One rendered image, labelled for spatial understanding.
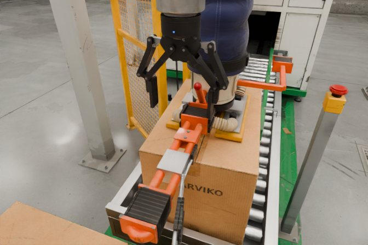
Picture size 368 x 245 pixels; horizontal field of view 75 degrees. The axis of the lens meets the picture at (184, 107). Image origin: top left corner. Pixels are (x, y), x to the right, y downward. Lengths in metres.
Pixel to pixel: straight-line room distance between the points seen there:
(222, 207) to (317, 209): 1.22
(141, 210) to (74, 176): 1.74
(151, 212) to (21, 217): 0.93
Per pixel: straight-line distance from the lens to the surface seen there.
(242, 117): 0.97
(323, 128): 1.29
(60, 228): 1.25
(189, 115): 0.72
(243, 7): 0.81
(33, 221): 1.32
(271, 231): 1.12
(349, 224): 2.10
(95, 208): 1.96
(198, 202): 0.95
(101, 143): 2.10
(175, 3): 0.43
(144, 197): 0.52
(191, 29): 0.45
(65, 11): 1.71
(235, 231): 1.04
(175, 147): 0.64
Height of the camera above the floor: 1.51
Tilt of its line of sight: 32 degrees down
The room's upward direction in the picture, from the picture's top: straight up
